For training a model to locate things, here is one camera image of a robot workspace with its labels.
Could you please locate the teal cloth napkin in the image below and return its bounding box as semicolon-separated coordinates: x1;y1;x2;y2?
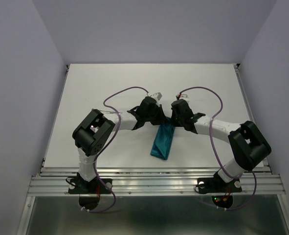
150;117;176;161

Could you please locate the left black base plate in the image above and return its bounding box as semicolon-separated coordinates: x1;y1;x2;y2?
66;177;111;194

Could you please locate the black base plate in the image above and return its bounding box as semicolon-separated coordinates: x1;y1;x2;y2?
66;177;111;194
194;177;242;194

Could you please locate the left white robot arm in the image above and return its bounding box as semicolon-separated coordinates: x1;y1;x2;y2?
67;93;167;194

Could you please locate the aluminium front rail frame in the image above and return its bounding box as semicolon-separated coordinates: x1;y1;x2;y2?
17;64;289;235

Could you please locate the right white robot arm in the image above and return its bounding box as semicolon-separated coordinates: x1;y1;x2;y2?
171;99;271;194

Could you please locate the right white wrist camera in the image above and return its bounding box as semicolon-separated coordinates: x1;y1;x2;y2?
176;93;190;103

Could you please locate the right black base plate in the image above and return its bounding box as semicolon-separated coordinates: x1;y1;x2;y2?
194;177;242;194

